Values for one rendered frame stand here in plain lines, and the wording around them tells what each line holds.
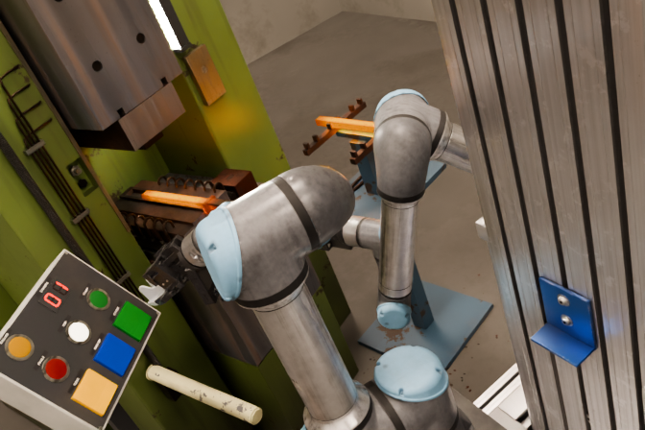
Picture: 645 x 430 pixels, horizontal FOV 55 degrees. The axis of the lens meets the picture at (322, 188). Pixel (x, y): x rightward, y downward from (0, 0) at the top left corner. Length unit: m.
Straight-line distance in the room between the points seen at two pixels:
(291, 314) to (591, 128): 0.48
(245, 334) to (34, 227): 0.70
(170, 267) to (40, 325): 0.30
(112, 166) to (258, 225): 1.46
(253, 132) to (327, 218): 1.36
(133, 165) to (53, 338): 0.96
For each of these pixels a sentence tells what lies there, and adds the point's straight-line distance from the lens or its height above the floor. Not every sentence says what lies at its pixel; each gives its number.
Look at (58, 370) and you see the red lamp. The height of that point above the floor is 1.09.
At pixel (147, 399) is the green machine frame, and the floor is 0.56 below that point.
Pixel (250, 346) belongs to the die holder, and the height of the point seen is 0.55.
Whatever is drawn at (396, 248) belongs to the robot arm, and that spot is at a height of 1.07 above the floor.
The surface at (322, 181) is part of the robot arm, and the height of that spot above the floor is 1.44.
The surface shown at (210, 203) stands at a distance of 1.84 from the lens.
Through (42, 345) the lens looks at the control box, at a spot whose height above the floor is 1.13.
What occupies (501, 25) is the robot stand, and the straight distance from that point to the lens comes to 0.67.
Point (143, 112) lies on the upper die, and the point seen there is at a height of 1.34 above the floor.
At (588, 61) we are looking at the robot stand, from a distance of 0.62.
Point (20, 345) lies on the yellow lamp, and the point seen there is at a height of 1.17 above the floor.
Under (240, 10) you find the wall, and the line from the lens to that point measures 6.00.
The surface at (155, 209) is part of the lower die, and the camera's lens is 2.01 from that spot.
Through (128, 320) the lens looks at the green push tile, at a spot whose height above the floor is 1.02.
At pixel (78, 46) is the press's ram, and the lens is 1.62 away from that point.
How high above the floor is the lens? 1.87
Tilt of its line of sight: 31 degrees down
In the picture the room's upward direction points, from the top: 22 degrees counter-clockwise
